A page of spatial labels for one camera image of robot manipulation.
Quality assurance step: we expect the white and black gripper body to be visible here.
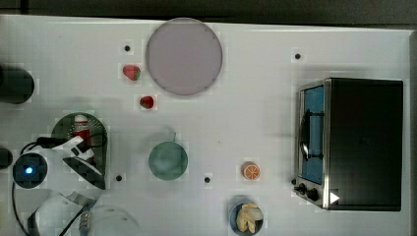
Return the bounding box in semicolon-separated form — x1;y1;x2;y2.
53;136;105;190

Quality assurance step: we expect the plush red ketchup bottle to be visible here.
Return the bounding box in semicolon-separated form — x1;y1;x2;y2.
73;114;92;153

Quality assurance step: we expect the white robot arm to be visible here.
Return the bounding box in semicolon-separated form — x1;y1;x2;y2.
13;136;139;236

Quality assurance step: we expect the grey-green strainer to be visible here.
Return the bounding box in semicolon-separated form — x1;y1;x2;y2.
51;112;108;174

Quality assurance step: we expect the black round knob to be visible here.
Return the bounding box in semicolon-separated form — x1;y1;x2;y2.
0;148;13;169

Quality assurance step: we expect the dark red toy strawberry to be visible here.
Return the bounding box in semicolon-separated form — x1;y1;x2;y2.
140;95;154;109

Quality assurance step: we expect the teal green cup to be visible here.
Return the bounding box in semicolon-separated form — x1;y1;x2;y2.
149;133;189;181

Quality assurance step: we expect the light red toy strawberry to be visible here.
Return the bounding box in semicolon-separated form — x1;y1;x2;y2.
122;65;141;81

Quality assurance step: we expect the round lilac plate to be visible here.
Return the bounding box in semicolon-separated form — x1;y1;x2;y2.
146;18;223;95

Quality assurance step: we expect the toy orange half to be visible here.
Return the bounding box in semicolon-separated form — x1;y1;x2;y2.
241;161;261;180

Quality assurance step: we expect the dark bowl with bread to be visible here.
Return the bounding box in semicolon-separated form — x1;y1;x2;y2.
229;202;265;236

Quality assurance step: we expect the silver toaster oven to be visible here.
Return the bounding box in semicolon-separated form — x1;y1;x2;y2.
291;78;403;211

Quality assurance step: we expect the black cable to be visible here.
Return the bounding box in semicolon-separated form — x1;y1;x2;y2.
20;136;108;155

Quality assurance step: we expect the black cylinder post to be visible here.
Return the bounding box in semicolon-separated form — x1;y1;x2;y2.
0;64;34;104

